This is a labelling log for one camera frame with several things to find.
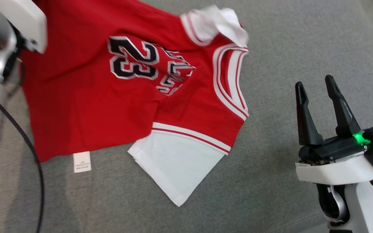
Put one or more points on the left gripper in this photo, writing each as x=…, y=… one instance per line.
x=24, y=19

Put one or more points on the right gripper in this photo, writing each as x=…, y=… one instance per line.
x=335, y=173

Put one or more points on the red number 23 jersey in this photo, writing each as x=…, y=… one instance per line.
x=92, y=106

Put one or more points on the grey fabric sofa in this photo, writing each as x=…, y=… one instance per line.
x=287, y=48

